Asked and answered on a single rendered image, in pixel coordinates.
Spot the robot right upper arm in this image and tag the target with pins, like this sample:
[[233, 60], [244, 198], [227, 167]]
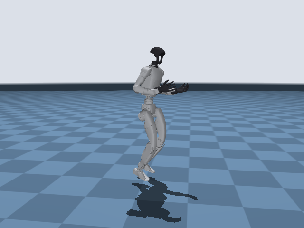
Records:
[[145, 72]]

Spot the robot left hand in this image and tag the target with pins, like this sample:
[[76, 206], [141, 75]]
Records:
[[181, 89]]

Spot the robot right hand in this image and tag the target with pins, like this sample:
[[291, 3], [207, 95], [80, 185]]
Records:
[[165, 88]]

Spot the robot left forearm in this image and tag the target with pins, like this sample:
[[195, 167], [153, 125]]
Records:
[[168, 93]]

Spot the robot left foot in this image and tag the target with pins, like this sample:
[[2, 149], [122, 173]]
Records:
[[148, 168]]

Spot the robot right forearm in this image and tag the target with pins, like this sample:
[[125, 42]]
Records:
[[145, 91]]

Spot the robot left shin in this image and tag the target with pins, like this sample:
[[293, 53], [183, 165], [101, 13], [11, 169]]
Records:
[[158, 149]]

